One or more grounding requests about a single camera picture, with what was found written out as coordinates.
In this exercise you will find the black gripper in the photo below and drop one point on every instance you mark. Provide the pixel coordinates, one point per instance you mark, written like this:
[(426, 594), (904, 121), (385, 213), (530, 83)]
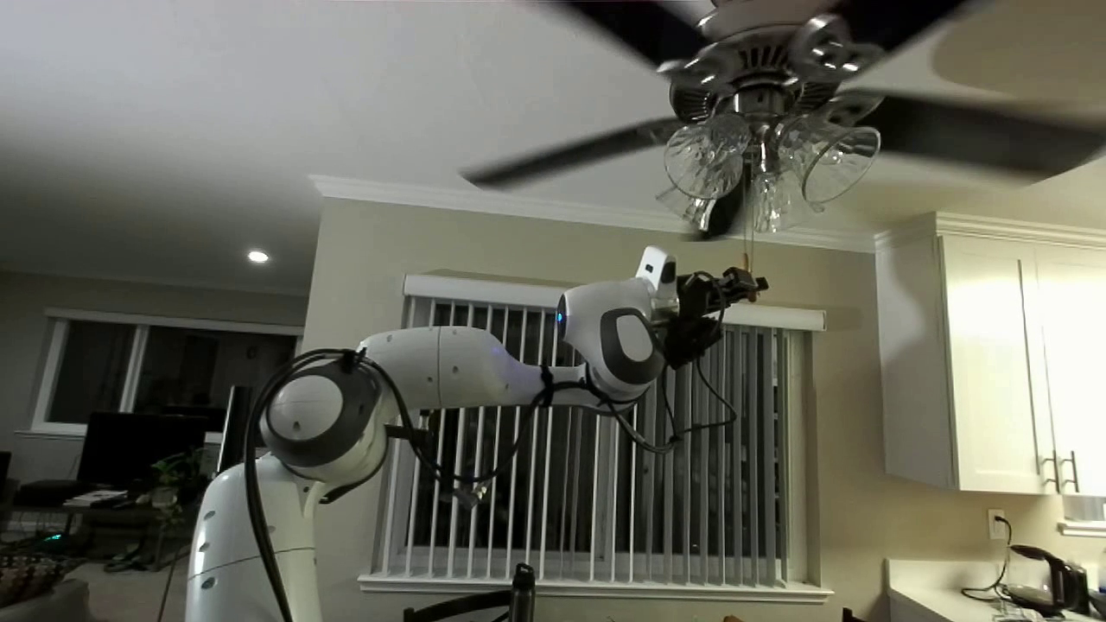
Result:
[(702, 301)]

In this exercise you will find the recessed ceiling light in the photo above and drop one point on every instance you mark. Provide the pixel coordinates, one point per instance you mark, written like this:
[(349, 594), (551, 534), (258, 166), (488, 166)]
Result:
[(258, 258)]

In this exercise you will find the living room window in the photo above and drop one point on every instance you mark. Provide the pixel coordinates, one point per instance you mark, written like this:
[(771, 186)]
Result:
[(150, 367)]

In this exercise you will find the dark television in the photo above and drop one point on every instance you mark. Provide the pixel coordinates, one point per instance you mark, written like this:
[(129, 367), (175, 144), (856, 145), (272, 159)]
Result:
[(121, 446)]

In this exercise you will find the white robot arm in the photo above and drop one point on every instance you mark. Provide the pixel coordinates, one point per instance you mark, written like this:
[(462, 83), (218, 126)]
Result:
[(327, 422)]

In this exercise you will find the ceiling fan with glass lamps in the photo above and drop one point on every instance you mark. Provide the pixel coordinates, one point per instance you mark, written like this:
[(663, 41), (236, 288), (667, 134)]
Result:
[(766, 102)]

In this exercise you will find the white upper kitchen cabinet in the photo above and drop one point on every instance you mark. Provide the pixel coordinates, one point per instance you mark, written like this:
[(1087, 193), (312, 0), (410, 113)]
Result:
[(990, 340)]

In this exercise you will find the black countertop appliance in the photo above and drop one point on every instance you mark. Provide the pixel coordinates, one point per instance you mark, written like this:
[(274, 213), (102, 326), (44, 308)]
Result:
[(1064, 585)]

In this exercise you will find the white vertical window blinds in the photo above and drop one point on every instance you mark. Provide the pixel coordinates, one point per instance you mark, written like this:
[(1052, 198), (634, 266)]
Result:
[(685, 490)]

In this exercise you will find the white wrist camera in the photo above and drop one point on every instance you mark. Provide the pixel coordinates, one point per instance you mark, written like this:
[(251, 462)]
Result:
[(655, 266)]

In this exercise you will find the wall power outlet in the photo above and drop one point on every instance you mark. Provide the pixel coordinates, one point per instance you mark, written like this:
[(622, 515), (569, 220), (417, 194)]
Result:
[(996, 528)]

